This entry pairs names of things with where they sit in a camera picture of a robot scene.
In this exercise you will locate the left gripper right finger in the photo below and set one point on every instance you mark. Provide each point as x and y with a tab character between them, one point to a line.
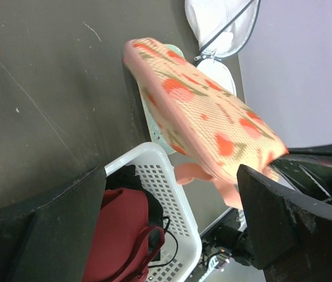
291	233

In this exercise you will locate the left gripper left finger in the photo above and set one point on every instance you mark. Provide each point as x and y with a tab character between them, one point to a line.
48	237

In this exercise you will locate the maroon bra in basket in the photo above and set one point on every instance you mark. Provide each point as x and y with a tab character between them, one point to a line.
124	243

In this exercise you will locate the floral mesh laundry bag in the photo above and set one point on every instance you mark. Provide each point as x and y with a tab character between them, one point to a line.
215	128

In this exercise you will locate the white round mesh laundry bag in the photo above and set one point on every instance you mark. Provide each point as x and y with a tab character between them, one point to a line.
222	28

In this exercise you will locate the light green rectangular plate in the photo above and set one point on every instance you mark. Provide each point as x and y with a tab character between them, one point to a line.
170	59

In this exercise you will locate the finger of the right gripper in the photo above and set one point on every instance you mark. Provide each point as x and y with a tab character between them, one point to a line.
308	170

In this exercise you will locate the white plastic basket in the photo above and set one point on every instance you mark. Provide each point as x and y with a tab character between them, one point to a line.
183	246

